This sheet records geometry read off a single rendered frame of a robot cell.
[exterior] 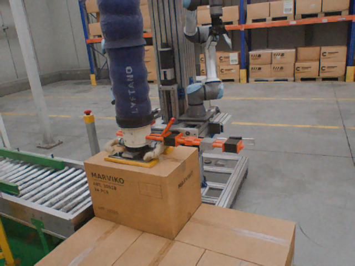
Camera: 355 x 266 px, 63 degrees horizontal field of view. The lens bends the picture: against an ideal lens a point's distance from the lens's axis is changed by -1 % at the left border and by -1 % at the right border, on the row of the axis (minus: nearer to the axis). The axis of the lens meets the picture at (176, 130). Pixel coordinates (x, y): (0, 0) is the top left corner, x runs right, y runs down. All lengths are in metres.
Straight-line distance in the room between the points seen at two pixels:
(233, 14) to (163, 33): 6.55
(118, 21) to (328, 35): 8.68
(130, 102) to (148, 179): 0.43
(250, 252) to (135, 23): 1.32
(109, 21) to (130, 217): 1.12
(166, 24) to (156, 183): 1.25
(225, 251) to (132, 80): 1.03
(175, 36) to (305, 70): 6.64
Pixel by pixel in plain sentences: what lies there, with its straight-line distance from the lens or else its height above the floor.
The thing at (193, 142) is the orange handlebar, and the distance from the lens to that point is 1.59.
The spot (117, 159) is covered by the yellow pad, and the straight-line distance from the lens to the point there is 1.79.
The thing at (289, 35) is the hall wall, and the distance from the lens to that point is 9.91.
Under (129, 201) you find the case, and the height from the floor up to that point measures 0.73.
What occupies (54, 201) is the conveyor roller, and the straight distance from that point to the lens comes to 2.42.
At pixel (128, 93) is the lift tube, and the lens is 1.64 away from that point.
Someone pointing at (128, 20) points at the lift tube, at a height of 1.72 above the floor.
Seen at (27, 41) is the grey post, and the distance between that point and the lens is 5.17.
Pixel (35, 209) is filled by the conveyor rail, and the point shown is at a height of 0.59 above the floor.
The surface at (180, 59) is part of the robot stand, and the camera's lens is 2.32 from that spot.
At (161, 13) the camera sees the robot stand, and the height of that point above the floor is 1.78.
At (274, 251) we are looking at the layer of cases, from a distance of 1.70.
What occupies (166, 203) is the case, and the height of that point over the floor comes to 0.78.
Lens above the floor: 1.66
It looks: 19 degrees down
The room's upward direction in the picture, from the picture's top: 6 degrees counter-clockwise
